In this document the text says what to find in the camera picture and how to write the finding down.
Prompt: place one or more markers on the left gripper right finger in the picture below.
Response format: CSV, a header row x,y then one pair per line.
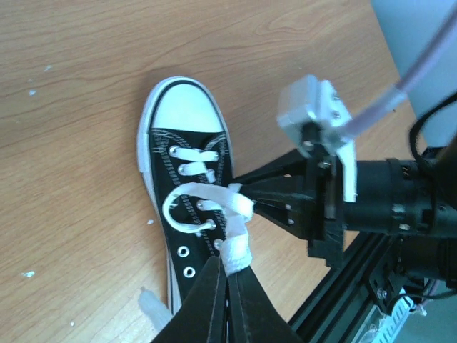
x,y
251,315

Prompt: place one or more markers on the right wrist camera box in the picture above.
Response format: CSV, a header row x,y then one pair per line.
x,y
309,112

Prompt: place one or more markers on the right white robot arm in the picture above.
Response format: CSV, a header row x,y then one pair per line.
x,y
413,201

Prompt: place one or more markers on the black aluminium frame rail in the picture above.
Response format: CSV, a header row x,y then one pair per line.
x,y
379,273

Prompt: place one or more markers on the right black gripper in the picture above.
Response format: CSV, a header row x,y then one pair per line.
x,y
315,216

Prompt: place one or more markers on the white lace of sneaker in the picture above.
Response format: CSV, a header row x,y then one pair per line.
x,y
202,214

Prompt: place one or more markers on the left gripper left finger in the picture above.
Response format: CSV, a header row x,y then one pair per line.
x,y
202,316

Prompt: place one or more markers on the black canvas sneaker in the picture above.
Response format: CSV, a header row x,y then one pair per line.
x,y
183,109

